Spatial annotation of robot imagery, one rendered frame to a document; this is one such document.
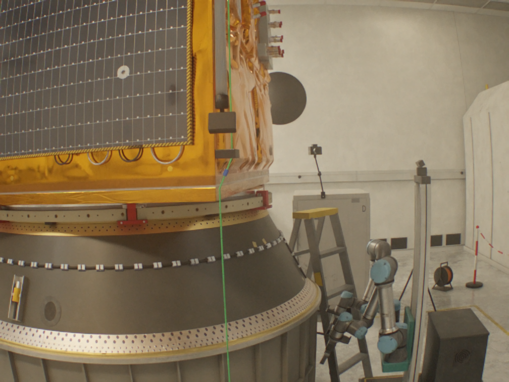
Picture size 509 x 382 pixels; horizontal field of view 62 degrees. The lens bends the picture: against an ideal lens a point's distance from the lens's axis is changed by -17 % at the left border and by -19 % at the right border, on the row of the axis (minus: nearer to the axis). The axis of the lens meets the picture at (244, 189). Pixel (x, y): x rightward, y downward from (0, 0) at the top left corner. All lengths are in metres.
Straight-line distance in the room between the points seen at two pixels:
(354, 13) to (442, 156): 3.52
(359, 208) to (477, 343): 3.43
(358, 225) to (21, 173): 4.62
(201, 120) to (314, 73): 8.42
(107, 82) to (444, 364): 2.36
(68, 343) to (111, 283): 0.33
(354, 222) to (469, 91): 5.60
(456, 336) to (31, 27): 2.74
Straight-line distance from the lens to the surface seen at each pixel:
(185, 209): 2.08
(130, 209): 2.00
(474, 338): 2.96
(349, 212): 5.96
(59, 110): 1.90
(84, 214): 2.03
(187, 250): 2.08
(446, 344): 2.92
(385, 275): 2.57
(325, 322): 3.68
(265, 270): 2.31
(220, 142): 1.75
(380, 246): 3.19
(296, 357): 2.46
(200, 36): 1.79
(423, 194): 2.79
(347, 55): 10.21
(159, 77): 1.75
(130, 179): 1.80
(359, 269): 6.08
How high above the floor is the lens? 1.86
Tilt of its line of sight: 3 degrees down
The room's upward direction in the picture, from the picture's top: 2 degrees counter-clockwise
